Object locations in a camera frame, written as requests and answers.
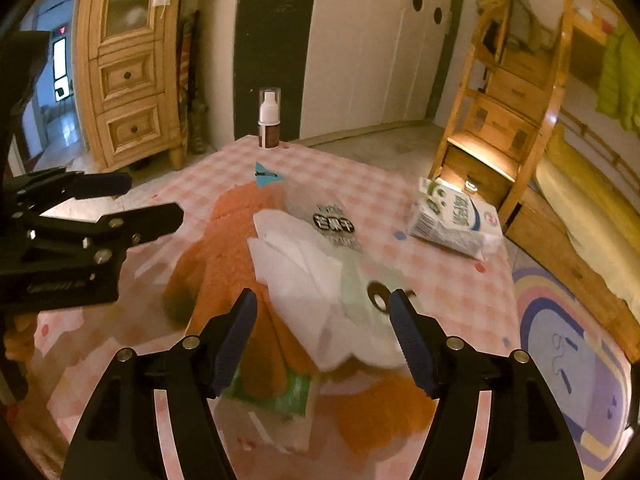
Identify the pink checked tablecloth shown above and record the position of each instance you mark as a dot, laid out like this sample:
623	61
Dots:
350	180

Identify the green packet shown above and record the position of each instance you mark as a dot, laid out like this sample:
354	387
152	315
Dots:
285	395

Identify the white brown spray bottle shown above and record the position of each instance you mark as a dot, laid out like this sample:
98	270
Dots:
269	125

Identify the wooden stair drawers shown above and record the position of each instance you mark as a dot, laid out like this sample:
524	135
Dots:
505	110

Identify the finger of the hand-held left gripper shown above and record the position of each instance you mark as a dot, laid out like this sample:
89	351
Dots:
100	183
145	222

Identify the wooden cabinet with drawers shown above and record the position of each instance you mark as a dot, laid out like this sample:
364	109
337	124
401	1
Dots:
130	75

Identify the white green milk carton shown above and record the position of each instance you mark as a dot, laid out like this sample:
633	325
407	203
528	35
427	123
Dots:
450	215

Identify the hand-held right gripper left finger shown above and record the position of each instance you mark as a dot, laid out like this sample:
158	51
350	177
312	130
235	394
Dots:
235	340

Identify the green puffer jacket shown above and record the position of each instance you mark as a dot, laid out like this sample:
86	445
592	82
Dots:
620	80

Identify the blue triangular wrapper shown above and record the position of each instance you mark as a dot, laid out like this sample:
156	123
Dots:
265	175

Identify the wooden bunk bed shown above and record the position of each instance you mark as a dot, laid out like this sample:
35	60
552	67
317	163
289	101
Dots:
575	240

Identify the clear snack bag black label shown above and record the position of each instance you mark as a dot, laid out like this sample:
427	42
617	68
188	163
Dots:
325	210

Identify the purple rainbow rug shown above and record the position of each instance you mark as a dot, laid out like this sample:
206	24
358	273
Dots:
560	340

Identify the white and black wardrobe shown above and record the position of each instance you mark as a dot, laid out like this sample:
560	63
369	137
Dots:
360	45

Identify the white tissue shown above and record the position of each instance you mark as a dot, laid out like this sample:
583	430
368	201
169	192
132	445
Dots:
295	270

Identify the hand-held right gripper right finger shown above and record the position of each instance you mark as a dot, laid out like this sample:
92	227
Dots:
410	340

